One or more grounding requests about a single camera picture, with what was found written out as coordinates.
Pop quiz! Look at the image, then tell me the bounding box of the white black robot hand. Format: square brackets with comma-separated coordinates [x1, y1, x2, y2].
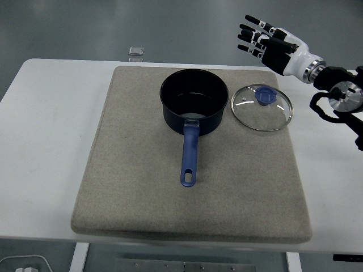
[237, 14, 324, 77]

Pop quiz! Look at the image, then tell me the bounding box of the glass pot lid blue knob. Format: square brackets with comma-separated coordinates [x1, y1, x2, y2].
[231, 83, 293, 133]

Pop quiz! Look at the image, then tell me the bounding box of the beige fabric mat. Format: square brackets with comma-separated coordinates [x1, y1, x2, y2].
[70, 66, 313, 244]

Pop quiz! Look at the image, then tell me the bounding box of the white table leg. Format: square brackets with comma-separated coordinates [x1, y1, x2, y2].
[69, 242, 91, 272]
[285, 252, 303, 272]

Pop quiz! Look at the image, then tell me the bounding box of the black flat bar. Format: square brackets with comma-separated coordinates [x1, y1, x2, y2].
[332, 254, 363, 262]

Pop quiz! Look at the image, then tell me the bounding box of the grey metal plate with screws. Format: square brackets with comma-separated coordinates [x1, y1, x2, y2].
[114, 257, 257, 272]

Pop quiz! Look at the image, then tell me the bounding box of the dark blue pot with handle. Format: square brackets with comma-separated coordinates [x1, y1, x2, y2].
[159, 69, 230, 188]

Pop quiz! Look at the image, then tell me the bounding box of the white device with cord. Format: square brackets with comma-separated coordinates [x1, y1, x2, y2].
[0, 254, 53, 272]

